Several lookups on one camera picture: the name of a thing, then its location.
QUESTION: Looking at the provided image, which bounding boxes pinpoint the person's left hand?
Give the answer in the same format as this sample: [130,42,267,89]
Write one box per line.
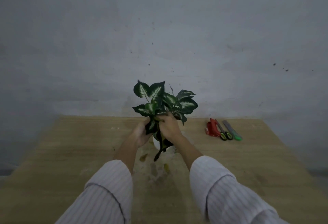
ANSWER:
[130,117,154,148]

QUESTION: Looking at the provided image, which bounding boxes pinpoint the person's right hand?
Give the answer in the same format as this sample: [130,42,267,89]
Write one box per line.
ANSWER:
[155,112,183,142]

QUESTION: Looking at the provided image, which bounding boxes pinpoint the artificial green white leaf plant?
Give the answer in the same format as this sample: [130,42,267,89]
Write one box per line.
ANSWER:
[132,80,199,162]

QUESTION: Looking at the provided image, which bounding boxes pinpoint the person's left forearm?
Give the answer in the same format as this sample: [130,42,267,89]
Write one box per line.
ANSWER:
[55,137,141,224]

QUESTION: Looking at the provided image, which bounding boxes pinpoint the person's right forearm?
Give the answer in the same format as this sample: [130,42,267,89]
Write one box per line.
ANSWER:
[174,135,290,224]

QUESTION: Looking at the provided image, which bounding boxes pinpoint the white plant pot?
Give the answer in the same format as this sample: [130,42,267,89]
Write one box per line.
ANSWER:
[153,134,175,151]

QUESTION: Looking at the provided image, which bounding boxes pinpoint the red pruning shears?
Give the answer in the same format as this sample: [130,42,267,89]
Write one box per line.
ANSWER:
[205,118,221,137]

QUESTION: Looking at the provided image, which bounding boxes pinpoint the green grey utility knife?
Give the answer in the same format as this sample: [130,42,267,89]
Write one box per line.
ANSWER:
[222,120,242,141]

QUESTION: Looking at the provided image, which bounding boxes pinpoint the green black handled scissors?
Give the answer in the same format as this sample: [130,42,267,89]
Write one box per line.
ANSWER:
[215,119,233,141]

